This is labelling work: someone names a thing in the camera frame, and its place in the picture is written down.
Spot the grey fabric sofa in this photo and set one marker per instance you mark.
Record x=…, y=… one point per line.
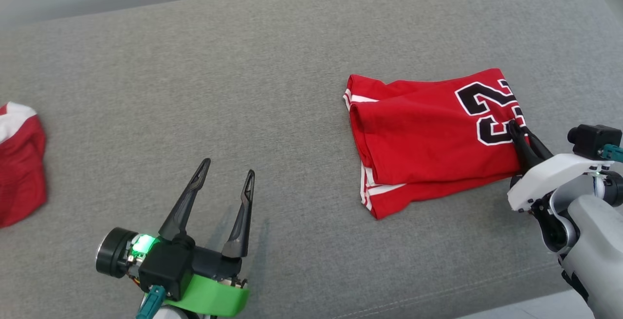
x=243, y=90

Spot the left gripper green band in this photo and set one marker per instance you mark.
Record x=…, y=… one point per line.
x=214, y=294

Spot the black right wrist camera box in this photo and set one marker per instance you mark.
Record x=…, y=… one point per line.
x=594, y=139

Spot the red shorts with white band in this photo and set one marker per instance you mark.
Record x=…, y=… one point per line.
x=19, y=173

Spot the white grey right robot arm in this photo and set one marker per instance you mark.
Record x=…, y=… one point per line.
x=594, y=246

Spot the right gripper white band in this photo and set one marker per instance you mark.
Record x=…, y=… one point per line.
x=550, y=178

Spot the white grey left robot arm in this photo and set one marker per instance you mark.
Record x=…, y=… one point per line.
x=170, y=314

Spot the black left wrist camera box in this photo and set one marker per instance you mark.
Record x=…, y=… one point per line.
x=168, y=270

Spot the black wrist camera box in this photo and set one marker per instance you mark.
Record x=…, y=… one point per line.
x=168, y=270
x=594, y=139

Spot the red number 23 basketball jersey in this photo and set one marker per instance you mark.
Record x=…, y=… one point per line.
x=418, y=139

